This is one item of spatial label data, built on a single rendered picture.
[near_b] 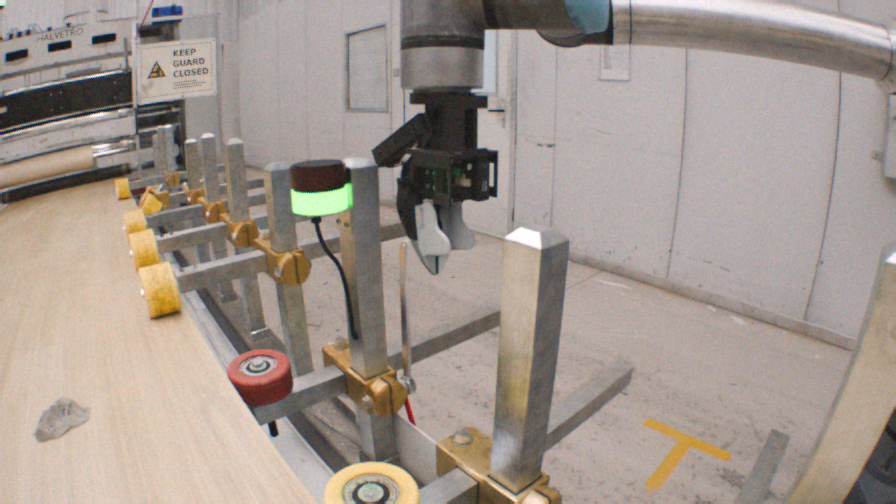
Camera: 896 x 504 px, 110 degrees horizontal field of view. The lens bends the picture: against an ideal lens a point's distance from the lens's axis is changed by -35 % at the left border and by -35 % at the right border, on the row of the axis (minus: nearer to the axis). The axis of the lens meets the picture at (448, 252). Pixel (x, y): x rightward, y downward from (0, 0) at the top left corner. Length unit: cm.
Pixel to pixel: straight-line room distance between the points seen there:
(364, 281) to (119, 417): 33
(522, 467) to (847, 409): 28
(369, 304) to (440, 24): 32
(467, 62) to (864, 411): 44
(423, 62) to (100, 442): 52
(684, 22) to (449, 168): 34
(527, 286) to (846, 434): 24
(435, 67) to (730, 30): 36
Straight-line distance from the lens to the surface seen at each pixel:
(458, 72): 48
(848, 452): 30
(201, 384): 59
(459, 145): 48
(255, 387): 56
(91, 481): 51
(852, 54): 70
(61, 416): 61
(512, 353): 37
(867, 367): 27
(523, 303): 35
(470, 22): 49
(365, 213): 52
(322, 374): 64
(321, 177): 48
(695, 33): 62
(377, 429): 66
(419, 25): 49
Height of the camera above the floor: 121
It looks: 19 degrees down
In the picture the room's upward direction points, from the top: straight up
